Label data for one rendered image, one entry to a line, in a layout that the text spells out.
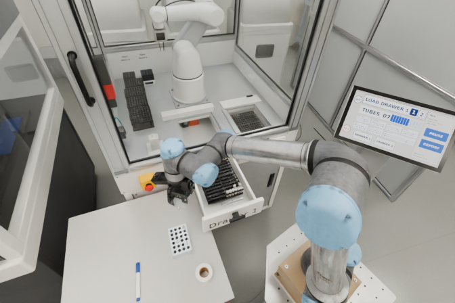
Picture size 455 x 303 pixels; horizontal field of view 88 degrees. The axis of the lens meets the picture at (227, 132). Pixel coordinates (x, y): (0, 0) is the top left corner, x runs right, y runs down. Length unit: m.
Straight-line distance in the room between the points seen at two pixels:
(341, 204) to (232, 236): 1.60
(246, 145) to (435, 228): 2.26
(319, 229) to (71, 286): 1.01
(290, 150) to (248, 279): 1.42
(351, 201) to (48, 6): 0.85
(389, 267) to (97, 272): 1.94
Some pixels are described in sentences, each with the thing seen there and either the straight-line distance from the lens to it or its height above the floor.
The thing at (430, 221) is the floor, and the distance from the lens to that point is 2.78.
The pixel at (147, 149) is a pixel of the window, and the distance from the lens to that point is 1.15.
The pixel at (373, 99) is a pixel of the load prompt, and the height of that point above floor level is 1.16.
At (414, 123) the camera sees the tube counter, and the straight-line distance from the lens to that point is 1.55.
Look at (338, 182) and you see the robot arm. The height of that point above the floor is 1.49.
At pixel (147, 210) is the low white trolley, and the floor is 0.76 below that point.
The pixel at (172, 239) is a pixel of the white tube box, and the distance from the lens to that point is 1.19.
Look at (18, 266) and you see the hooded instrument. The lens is 1.25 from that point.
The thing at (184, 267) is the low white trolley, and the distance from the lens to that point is 1.16.
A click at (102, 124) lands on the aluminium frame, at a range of 1.01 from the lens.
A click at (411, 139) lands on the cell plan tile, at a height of 1.05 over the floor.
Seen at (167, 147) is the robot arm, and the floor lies 1.33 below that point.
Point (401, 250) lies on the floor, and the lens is 2.46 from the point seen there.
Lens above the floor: 1.86
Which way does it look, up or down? 43 degrees down
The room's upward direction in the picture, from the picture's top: 3 degrees clockwise
